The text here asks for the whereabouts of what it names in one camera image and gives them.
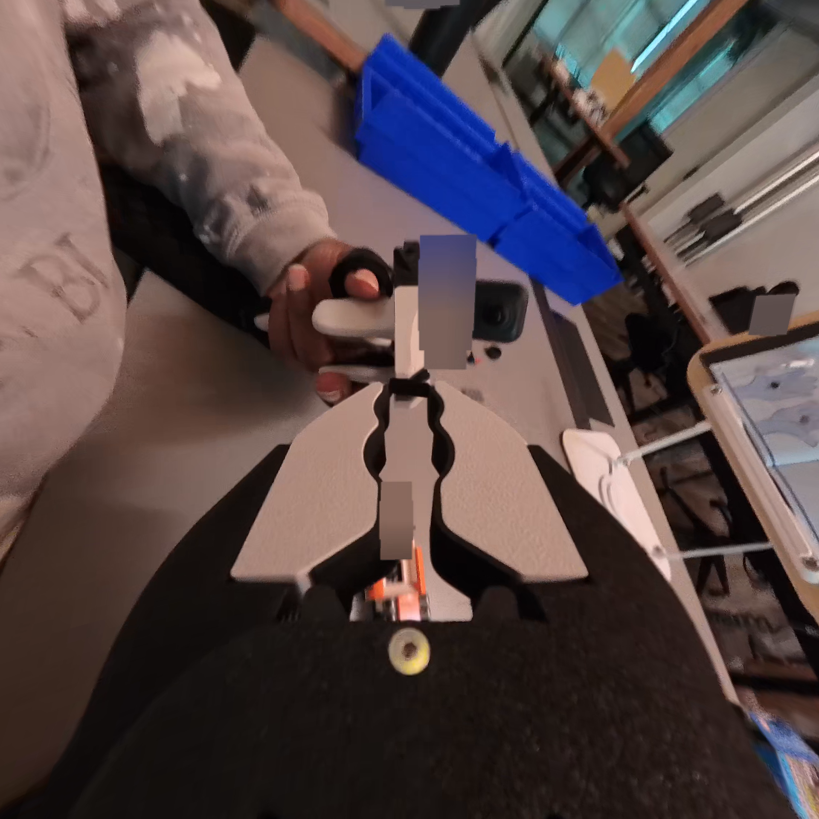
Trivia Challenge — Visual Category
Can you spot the blue storage bin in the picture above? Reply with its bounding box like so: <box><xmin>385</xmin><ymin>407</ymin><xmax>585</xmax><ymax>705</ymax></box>
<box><xmin>487</xmin><ymin>141</ymin><xmax>624</xmax><ymax>305</ymax></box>
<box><xmin>355</xmin><ymin>32</ymin><xmax>538</xmax><ymax>244</ymax></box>

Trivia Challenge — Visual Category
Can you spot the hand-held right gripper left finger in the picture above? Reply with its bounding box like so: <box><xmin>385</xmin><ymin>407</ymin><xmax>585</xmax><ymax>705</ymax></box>
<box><xmin>231</xmin><ymin>380</ymin><xmax>391</xmax><ymax>590</ymax></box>

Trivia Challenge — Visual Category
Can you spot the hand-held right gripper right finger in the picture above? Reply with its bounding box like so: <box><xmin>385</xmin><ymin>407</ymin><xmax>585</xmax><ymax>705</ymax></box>
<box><xmin>429</xmin><ymin>380</ymin><xmax>592</xmax><ymax>590</ymax></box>

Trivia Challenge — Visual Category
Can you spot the black honeycomb wrist rest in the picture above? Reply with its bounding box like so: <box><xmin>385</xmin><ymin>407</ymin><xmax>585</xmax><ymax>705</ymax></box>
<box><xmin>103</xmin><ymin>160</ymin><xmax>276</xmax><ymax>340</ymax></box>

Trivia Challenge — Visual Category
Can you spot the lego instruction booklet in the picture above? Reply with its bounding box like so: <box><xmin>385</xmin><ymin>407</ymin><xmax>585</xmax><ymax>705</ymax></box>
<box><xmin>711</xmin><ymin>336</ymin><xmax>819</xmax><ymax>564</ymax></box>

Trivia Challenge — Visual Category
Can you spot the person's left hand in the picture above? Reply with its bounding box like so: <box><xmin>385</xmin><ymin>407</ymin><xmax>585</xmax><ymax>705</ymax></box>
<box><xmin>263</xmin><ymin>241</ymin><xmax>398</xmax><ymax>404</ymax></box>

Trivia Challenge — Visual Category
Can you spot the white base plate with lever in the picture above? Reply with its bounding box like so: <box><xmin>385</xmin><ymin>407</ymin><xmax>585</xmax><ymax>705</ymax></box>
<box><xmin>561</xmin><ymin>427</ymin><xmax>660</xmax><ymax>545</ymax></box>

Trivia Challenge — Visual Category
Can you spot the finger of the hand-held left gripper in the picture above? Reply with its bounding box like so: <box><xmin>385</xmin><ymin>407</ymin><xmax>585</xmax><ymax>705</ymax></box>
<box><xmin>391</xmin><ymin>285</ymin><xmax>426</xmax><ymax>385</ymax></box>

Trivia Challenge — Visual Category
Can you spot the orange white lego car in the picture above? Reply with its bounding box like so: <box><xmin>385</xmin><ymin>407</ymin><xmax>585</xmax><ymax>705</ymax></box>
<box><xmin>363</xmin><ymin>544</ymin><xmax>427</xmax><ymax>605</ymax></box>

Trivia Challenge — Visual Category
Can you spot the book stand with black board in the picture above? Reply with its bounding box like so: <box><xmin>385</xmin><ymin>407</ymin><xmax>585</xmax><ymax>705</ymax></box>
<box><xmin>688</xmin><ymin>314</ymin><xmax>819</xmax><ymax>590</ymax></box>

